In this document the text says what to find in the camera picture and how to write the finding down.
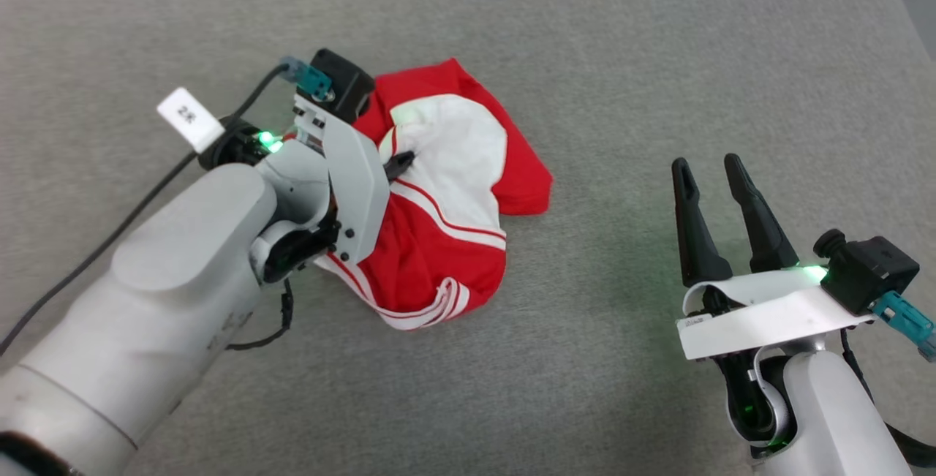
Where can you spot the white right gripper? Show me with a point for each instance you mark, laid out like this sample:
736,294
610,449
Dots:
768,311

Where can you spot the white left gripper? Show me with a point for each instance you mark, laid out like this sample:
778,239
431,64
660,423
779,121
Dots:
358,191

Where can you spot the red and white garment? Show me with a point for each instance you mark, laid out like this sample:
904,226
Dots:
439,242

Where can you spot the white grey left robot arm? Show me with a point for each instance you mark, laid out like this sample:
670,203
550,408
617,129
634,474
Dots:
146,300

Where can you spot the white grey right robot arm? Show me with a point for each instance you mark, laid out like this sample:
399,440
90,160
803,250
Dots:
833,417

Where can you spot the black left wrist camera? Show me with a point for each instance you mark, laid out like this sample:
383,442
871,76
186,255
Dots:
344,85

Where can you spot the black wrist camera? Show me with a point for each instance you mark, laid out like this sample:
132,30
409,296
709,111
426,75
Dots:
870,271
344,85

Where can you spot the teal left camera connector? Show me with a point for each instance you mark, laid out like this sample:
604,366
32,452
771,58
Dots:
311,80

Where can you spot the teal camera connector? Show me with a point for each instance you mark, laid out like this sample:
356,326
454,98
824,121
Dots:
311,80
903,319

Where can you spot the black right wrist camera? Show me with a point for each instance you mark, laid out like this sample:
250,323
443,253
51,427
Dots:
870,271

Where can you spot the teal right camera connector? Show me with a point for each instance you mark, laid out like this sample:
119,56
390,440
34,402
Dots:
903,319

